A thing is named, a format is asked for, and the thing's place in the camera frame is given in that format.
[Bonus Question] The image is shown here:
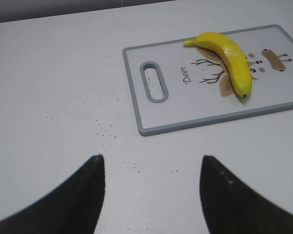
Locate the yellow plastic banana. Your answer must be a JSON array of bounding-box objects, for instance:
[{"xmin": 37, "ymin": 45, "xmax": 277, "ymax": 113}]
[{"xmin": 184, "ymin": 32, "xmax": 252, "ymax": 98}]

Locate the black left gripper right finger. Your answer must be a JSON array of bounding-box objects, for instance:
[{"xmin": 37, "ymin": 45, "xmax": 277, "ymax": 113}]
[{"xmin": 199, "ymin": 156, "xmax": 293, "ymax": 234}]

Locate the white grey-rimmed cutting board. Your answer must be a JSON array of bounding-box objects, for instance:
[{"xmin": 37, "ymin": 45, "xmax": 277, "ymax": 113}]
[{"xmin": 123, "ymin": 24, "xmax": 293, "ymax": 136}]

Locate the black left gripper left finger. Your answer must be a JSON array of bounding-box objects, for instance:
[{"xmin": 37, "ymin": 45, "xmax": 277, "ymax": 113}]
[{"xmin": 0, "ymin": 155, "xmax": 105, "ymax": 234}]

